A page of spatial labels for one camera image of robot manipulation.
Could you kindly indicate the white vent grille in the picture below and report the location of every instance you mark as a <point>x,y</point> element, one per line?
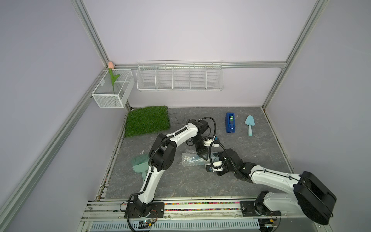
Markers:
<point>177,225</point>

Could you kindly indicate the blue tape dispenser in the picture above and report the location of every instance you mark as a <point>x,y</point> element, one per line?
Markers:
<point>230,122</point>

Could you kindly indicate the pink artificial tulip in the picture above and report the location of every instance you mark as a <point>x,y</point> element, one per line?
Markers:
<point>114,77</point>

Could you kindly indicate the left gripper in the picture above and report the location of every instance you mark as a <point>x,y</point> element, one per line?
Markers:
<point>203,151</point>

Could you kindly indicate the blue glass bottle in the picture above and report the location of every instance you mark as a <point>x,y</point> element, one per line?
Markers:
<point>195,161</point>

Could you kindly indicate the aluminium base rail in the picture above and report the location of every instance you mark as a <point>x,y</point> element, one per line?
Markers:
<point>190,208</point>

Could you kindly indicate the white wire wall shelf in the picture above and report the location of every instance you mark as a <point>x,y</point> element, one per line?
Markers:
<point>180,75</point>

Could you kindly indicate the white mesh wall basket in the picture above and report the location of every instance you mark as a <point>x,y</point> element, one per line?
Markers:
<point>103,92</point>

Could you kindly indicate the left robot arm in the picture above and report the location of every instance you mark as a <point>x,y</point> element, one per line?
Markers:
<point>161,157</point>

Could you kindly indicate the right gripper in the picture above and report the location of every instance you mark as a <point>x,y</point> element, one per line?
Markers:
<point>219,155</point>

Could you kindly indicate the teal garden trowel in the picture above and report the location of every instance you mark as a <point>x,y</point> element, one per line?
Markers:
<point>250,123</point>

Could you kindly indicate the green artificial grass mat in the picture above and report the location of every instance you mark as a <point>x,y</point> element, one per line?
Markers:
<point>147,120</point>

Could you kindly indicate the teal hand rake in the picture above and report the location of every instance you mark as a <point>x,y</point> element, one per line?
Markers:
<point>140,165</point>

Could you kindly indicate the bubble wrap sheet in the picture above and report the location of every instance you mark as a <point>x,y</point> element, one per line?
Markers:
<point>188,152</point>

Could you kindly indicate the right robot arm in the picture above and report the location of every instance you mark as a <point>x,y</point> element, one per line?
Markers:
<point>299,193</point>

